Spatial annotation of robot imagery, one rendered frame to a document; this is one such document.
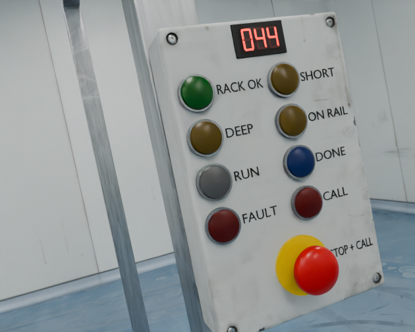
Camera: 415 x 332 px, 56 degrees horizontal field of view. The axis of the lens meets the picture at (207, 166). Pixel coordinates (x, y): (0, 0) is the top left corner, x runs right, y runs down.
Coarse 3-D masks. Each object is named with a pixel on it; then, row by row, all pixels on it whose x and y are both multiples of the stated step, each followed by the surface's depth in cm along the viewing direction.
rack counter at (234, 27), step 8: (232, 24) 32; (240, 24) 32; (248, 24) 32; (256, 24) 33; (264, 24) 33; (272, 24) 33; (280, 24) 33; (232, 32) 32; (280, 32) 33; (240, 40) 32; (280, 40) 33; (240, 48) 32; (280, 48) 33; (240, 56) 32; (248, 56) 32; (256, 56) 33
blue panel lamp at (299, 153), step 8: (296, 152) 33; (304, 152) 33; (288, 160) 33; (296, 160) 33; (304, 160) 33; (312, 160) 34; (288, 168) 33; (296, 168) 33; (304, 168) 33; (312, 168) 34; (296, 176) 33; (304, 176) 34
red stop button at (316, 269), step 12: (312, 252) 31; (324, 252) 32; (300, 264) 31; (312, 264) 31; (324, 264) 31; (336, 264) 32; (300, 276) 31; (312, 276) 31; (324, 276) 31; (336, 276) 32; (300, 288) 31; (312, 288) 31; (324, 288) 31
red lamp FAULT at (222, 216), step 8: (216, 216) 31; (224, 216) 31; (232, 216) 31; (208, 224) 31; (216, 224) 31; (224, 224) 31; (232, 224) 31; (216, 232) 31; (224, 232) 31; (232, 232) 31; (216, 240) 31; (224, 240) 31
